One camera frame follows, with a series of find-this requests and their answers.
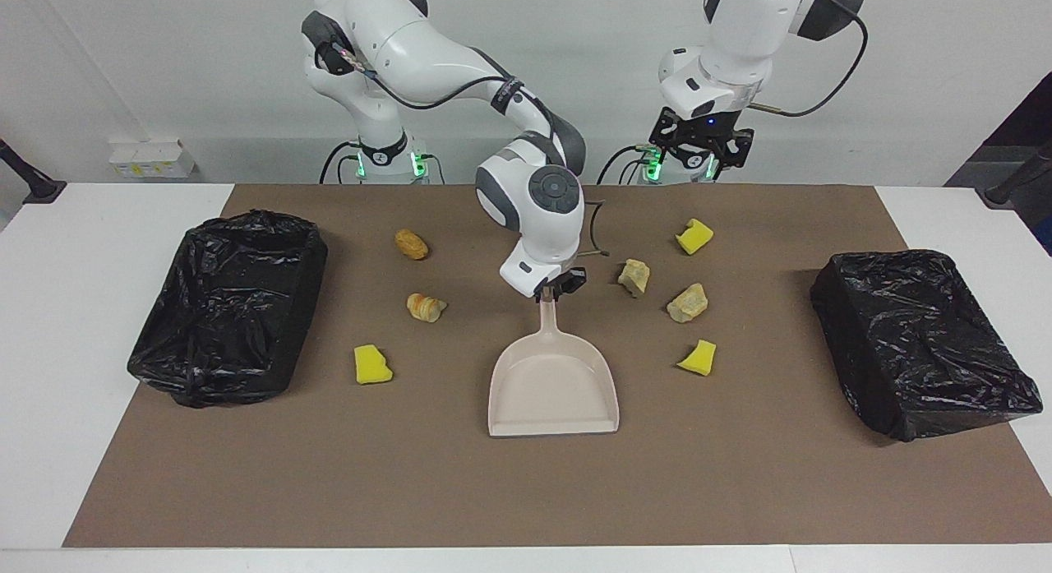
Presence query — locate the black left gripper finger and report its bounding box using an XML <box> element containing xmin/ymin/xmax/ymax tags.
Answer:
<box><xmin>713</xmin><ymin>133</ymin><xmax>754</xmax><ymax>179</ymax></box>
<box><xmin>649</xmin><ymin>129</ymin><xmax>687</xmax><ymax>169</ymax></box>

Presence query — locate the pale cream bread chunk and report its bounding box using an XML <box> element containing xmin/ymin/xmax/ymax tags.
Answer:
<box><xmin>618</xmin><ymin>259</ymin><xmax>651</xmax><ymax>298</ymax></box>

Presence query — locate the yellow sponge piece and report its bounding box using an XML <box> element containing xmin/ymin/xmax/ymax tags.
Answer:
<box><xmin>676</xmin><ymin>339</ymin><xmax>717</xmax><ymax>377</ymax></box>
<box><xmin>353</xmin><ymin>344</ymin><xmax>394</xmax><ymax>386</ymax></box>
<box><xmin>676</xmin><ymin>219</ymin><xmax>714</xmax><ymax>255</ymax></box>

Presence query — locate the beige plastic dustpan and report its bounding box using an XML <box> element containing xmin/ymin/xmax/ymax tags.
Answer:
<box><xmin>488</xmin><ymin>300</ymin><xmax>621</xmax><ymax>437</ymax></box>

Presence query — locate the tan layered bread chunk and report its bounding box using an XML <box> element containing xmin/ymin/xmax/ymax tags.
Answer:
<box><xmin>667</xmin><ymin>283</ymin><xmax>709</xmax><ymax>324</ymax></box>

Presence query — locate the black bag covered bin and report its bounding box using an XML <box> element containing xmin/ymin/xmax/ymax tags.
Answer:
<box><xmin>810</xmin><ymin>248</ymin><xmax>1044</xmax><ymax>442</ymax></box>

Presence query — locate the open black bag lined bin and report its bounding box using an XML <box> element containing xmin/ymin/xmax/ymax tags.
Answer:
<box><xmin>127</xmin><ymin>210</ymin><xmax>329</xmax><ymax>408</ymax></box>

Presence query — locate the orange striped croissant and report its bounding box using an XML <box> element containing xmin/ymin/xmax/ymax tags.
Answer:
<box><xmin>406</xmin><ymin>293</ymin><xmax>449</xmax><ymax>323</ymax></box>

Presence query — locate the brown table mat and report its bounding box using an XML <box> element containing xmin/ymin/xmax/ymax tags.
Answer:
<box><xmin>63</xmin><ymin>184</ymin><xmax>1052</xmax><ymax>548</ymax></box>

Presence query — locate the black stand foot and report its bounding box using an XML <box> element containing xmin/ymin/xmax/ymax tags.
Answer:
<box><xmin>0</xmin><ymin>139</ymin><xmax>67</xmax><ymax>204</ymax></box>
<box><xmin>984</xmin><ymin>141</ymin><xmax>1052</xmax><ymax>208</ymax></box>

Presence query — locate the black left base cable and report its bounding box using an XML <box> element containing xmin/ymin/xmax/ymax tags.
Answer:
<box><xmin>598</xmin><ymin>144</ymin><xmax>658</xmax><ymax>184</ymax></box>

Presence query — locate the black base cable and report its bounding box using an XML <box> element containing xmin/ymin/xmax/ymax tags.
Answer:
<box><xmin>598</xmin><ymin>144</ymin><xmax>658</xmax><ymax>184</ymax></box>
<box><xmin>319</xmin><ymin>141</ymin><xmax>362</xmax><ymax>184</ymax></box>

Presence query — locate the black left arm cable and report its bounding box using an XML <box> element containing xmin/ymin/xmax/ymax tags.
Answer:
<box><xmin>748</xmin><ymin>0</ymin><xmax>870</xmax><ymax>118</ymax></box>

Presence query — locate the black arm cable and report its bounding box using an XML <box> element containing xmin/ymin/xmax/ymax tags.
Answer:
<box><xmin>325</xmin><ymin>43</ymin><xmax>609</xmax><ymax>258</ymax></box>
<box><xmin>748</xmin><ymin>0</ymin><xmax>870</xmax><ymax>118</ymax></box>

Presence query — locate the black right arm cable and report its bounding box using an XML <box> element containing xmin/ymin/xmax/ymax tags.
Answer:
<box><xmin>325</xmin><ymin>43</ymin><xmax>609</xmax><ymax>258</ymax></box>

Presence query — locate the black right base cable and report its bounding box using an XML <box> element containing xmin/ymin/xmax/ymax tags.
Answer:
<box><xmin>319</xmin><ymin>141</ymin><xmax>362</xmax><ymax>184</ymax></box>

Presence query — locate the white wall socket box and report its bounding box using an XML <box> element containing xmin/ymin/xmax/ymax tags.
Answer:
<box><xmin>109</xmin><ymin>140</ymin><xmax>196</xmax><ymax>179</ymax></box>

